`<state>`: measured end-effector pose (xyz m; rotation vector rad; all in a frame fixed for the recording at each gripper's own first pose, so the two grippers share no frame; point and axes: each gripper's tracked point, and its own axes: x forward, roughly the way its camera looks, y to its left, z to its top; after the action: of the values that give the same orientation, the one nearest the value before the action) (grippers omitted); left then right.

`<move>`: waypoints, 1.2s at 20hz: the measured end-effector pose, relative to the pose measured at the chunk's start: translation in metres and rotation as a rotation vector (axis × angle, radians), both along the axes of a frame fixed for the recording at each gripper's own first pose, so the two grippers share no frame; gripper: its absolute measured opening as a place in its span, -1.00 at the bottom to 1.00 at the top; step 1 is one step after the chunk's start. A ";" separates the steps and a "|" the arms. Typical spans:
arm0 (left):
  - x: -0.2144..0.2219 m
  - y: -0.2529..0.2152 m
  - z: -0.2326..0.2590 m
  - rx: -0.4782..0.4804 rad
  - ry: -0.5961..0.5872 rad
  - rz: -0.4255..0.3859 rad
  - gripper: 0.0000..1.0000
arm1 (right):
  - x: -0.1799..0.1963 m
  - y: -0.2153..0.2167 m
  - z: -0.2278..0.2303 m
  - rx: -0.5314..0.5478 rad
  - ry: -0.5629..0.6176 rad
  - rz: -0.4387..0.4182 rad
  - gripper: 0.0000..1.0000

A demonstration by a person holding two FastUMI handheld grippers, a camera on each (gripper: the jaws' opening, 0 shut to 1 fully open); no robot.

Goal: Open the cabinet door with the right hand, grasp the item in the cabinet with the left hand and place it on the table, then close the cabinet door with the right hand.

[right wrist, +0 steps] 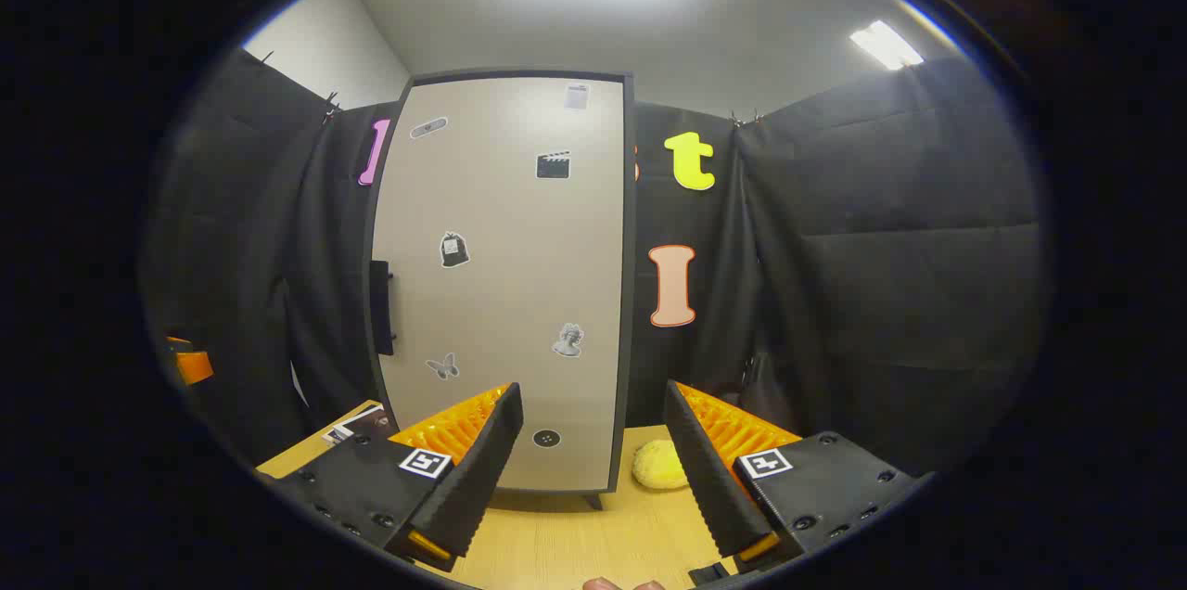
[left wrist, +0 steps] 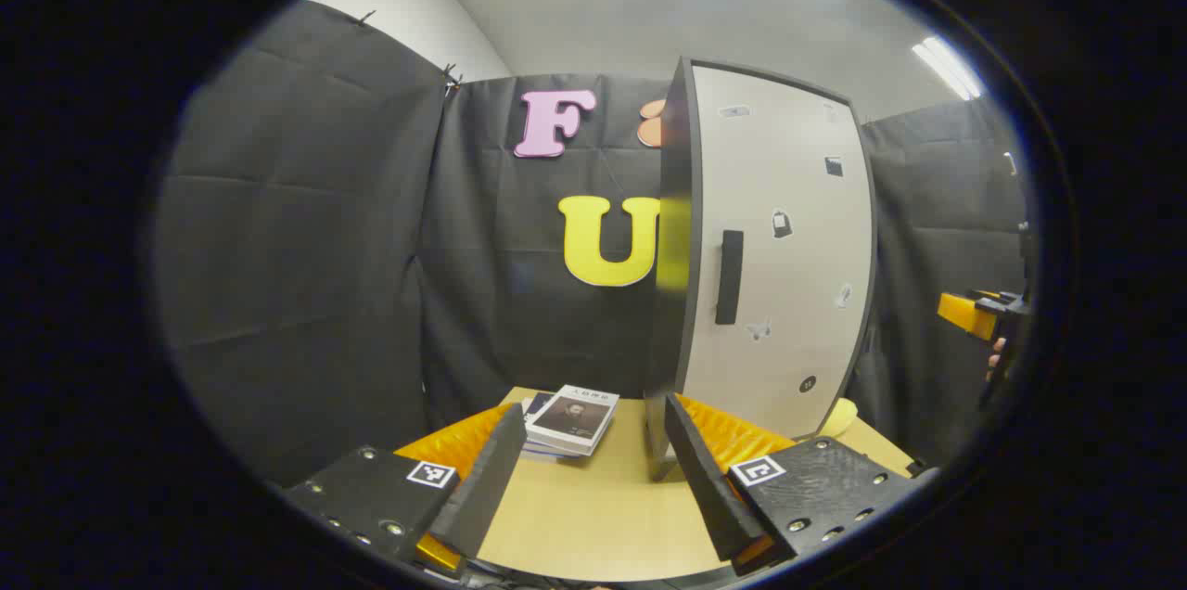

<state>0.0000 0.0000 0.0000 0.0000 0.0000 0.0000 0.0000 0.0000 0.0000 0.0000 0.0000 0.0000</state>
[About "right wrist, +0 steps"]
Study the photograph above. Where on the beige cabinet door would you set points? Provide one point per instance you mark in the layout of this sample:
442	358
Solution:
501	293

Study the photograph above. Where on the black backdrop cloth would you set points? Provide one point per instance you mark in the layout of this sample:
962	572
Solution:
881	247

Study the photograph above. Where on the yellow sponge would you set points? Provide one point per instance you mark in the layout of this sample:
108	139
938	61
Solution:
658	465

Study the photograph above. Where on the small ceiling light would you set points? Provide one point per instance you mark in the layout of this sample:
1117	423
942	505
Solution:
886	44

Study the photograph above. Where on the dark grey cabinet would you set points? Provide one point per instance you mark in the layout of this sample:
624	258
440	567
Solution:
630	293

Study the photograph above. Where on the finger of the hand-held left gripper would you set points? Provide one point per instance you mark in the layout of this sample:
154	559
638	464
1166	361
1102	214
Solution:
195	367

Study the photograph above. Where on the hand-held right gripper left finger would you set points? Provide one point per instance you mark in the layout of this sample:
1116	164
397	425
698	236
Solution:
482	469

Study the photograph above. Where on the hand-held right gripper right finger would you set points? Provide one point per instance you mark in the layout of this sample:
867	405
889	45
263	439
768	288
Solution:
709	479

